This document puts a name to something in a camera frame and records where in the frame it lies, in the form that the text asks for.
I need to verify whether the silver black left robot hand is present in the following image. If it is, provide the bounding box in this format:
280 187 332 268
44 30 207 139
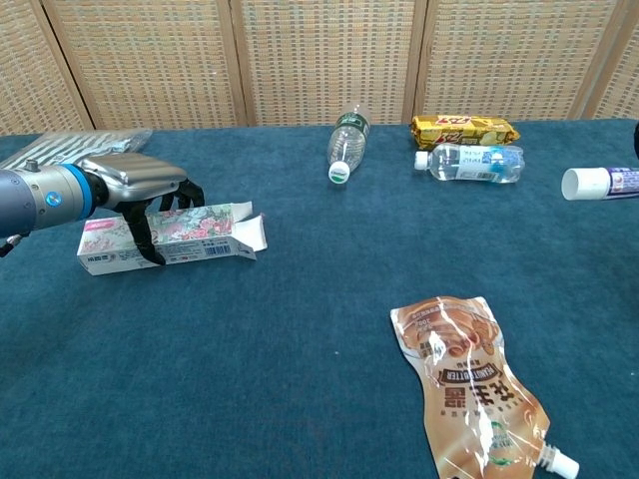
79 153 206 266

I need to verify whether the teal table cloth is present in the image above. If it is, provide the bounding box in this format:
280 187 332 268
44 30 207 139
0 118 639 479

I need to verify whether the floral toothpaste carton box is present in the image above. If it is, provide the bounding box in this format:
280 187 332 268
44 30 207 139
76 201 269 277

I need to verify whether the woven wooden folding screen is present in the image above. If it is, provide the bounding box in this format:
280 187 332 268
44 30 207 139
0 0 639 137

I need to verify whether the green label plastic bottle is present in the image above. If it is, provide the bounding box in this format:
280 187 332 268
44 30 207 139
326 103 371 186

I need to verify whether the striped cloth in plastic bag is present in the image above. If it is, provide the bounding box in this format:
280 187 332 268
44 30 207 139
0 128 154 170

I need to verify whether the brown peanut butter pouch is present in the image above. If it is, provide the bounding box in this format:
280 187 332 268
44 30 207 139
389 295 581 479

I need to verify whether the yellow snack package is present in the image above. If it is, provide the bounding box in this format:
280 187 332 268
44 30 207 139
409 114 521 150

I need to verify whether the blue label plastic bottle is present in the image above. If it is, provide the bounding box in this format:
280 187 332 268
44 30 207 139
413 143 525 185

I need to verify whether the white purple toothpaste tube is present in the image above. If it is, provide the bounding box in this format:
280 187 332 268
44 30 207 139
560 167 639 202

